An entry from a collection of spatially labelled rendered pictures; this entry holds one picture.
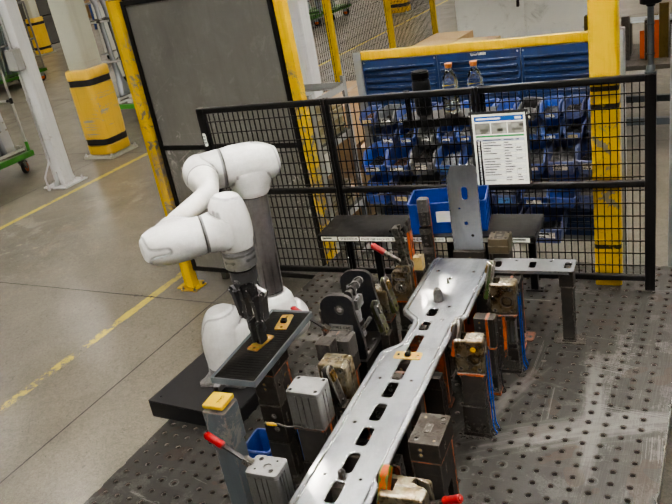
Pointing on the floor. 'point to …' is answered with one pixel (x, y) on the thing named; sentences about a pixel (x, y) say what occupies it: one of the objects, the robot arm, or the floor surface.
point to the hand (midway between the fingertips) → (257, 330)
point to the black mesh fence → (462, 164)
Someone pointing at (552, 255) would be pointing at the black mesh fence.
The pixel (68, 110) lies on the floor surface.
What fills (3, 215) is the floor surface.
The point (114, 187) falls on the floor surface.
